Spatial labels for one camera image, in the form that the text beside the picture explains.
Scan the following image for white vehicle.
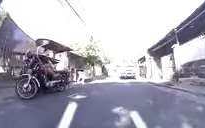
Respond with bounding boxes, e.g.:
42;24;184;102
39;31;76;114
118;64;138;80

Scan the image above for dark roofed house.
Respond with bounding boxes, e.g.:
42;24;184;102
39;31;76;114
0;14;38;89

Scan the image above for building with canopy roof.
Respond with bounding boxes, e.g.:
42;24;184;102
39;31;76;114
35;38;104;83

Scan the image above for robot's own part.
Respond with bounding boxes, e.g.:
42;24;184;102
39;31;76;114
128;110;148;128
56;101;79;128

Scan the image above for building with pale wall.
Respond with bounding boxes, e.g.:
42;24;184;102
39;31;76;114
146;0;205;86

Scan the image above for overhead wires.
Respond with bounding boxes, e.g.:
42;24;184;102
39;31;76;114
58;0;88;26

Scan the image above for green tree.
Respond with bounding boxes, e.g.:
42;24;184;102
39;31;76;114
71;36;113;78

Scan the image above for motorcycle with sidecar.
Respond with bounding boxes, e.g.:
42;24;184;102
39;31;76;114
15;44;72;101

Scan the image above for grey asphalt road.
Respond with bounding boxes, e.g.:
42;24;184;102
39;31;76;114
0;77;205;128

